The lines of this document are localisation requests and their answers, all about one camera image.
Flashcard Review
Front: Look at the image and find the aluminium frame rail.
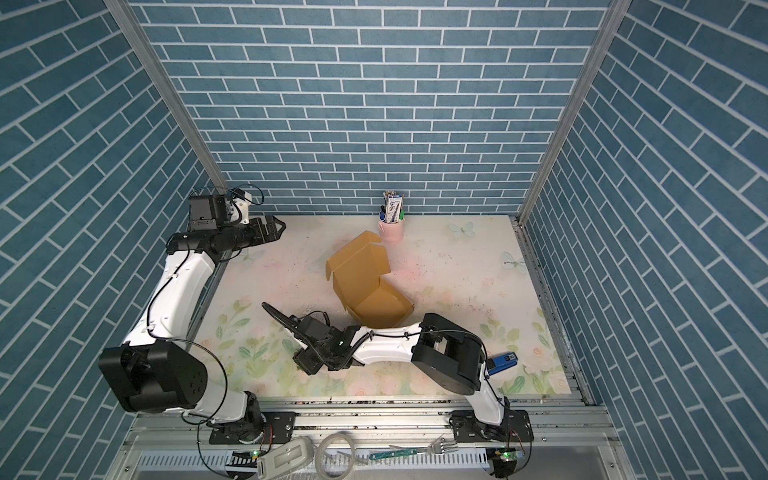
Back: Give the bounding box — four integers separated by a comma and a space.
106, 396, 635, 479

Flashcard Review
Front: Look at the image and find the silver fork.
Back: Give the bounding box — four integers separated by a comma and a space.
390, 436, 459, 456

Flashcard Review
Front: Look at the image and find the green handled tool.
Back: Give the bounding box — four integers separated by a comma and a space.
368, 448, 420, 461

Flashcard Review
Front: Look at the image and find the brown cardboard paper box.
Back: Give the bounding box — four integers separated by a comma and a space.
325, 231, 414, 329

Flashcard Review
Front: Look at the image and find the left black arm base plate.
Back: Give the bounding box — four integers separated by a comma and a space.
209, 412, 297, 446

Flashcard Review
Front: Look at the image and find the white plastic device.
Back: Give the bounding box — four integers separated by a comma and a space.
257, 437, 314, 480

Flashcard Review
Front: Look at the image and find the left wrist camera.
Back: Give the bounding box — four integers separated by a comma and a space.
229, 188, 253, 225

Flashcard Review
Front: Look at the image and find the pink pen holder cup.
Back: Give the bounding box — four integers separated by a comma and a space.
378, 220, 405, 244

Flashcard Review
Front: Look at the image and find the floral table mat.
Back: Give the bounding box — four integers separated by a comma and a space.
191, 216, 571, 398

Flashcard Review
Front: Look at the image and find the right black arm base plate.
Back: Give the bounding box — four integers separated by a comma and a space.
448, 409, 534, 443

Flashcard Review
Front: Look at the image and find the coiled grey cable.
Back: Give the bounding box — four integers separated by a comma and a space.
314, 430, 359, 480

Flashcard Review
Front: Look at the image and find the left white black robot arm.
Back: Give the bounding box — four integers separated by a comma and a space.
98, 188, 286, 442

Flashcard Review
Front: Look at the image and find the blue black stapler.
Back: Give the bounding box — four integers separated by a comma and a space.
486, 352, 518, 376

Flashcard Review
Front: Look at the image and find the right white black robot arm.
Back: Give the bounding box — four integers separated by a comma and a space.
262, 302, 512, 441

